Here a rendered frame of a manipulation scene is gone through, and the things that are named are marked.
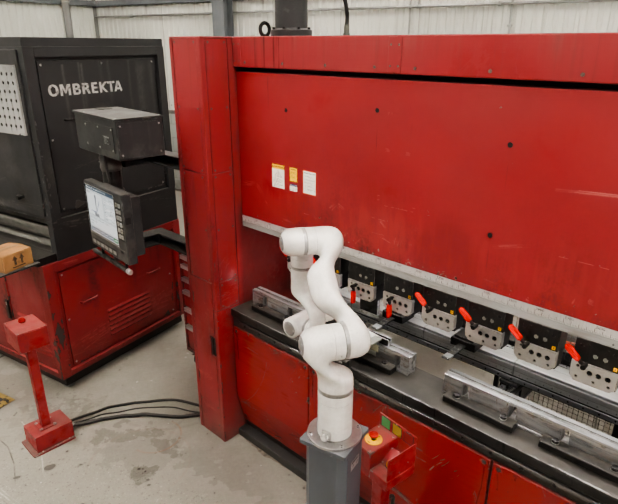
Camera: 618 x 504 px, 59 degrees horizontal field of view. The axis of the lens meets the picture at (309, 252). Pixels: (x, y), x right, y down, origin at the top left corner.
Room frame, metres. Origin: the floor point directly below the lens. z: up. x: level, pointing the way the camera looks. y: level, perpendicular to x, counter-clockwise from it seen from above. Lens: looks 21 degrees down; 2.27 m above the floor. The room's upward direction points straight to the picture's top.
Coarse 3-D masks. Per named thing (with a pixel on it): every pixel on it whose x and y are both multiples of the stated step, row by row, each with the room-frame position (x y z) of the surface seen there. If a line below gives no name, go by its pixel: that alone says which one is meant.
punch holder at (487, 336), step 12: (468, 312) 1.90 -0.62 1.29; (480, 312) 1.86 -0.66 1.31; (492, 312) 1.83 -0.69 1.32; (504, 312) 1.80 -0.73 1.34; (468, 324) 1.89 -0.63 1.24; (480, 324) 1.86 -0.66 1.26; (492, 324) 1.83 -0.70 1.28; (504, 324) 1.80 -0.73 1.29; (468, 336) 1.89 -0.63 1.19; (480, 336) 1.85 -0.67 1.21; (492, 336) 1.82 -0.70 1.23; (504, 336) 1.82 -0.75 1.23; (492, 348) 1.82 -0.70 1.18
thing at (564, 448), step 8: (544, 440) 1.62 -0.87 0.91; (544, 448) 1.61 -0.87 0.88; (552, 448) 1.59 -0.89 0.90; (560, 448) 1.58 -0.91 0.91; (568, 448) 1.58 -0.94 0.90; (576, 448) 1.58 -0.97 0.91; (560, 456) 1.57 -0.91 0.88; (568, 456) 1.55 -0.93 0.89; (576, 456) 1.54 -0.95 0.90; (584, 456) 1.54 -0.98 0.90; (592, 456) 1.54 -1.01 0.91; (576, 464) 1.53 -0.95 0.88; (584, 464) 1.51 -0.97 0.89; (592, 464) 1.50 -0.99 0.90; (600, 464) 1.50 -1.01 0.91; (608, 464) 1.50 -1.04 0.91; (600, 472) 1.48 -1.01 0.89; (608, 472) 1.46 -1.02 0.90; (616, 480) 1.44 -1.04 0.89
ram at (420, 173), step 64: (256, 128) 2.73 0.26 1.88; (320, 128) 2.44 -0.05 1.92; (384, 128) 2.20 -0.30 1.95; (448, 128) 2.01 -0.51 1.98; (512, 128) 1.85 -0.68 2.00; (576, 128) 1.71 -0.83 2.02; (256, 192) 2.74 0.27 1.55; (320, 192) 2.43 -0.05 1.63; (384, 192) 2.19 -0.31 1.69; (448, 192) 1.99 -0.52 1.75; (512, 192) 1.83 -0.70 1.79; (576, 192) 1.69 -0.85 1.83; (384, 256) 2.18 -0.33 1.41; (448, 256) 1.97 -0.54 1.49; (512, 256) 1.80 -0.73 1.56; (576, 256) 1.66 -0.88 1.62
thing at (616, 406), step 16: (352, 304) 2.63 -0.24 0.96; (368, 320) 2.56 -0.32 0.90; (416, 320) 2.40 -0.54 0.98; (416, 336) 2.37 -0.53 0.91; (432, 336) 2.30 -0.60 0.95; (448, 336) 2.25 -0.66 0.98; (464, 352) 2.18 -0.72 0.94; (480, 352) 2.13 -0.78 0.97; (496, 352) 2.10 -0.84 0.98; (512, 352) 2.10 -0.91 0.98; (480, 368) 2.13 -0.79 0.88; (496, 368) 2.07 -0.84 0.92; (512, 368) 2.02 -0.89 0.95; (528, 368) 1.98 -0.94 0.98; (560, 368) 1.98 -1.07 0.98; (528, 384) 1.97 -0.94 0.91; (544, 384) 1.93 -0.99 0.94; (560, 384) 1.89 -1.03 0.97; (576, 384) 1.86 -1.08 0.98; (560, 400) 1.88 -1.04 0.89; (576, 400) 1.84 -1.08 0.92; (592, 400) 1.80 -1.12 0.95; (608, 400) 1.77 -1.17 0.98; (608, 416) 1.76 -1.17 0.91
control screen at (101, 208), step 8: (88, 192) 2.77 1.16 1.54; (96, 192) 2.69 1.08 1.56; (104, 192) 2.62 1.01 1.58; (88, 200) 2.79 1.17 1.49; (96, 200) 2.71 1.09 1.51; (104, 200) 2.63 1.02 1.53; (112, 200) 2.56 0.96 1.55; (96, 208) 2.72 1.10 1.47; (104, 208) 2.64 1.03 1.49; (112, 208) 2.57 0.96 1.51; (96, 216) 2.73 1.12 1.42; (104, 216) 2.65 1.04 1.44; (112, 216) 2.57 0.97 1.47; (96, 224) 2.74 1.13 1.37; (104, 224) 2.66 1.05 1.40; (112, 224) 2.58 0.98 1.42; (104, 232) 2.67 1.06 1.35; (112, 232) 2.59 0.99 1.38; (112, 240) 2.60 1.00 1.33
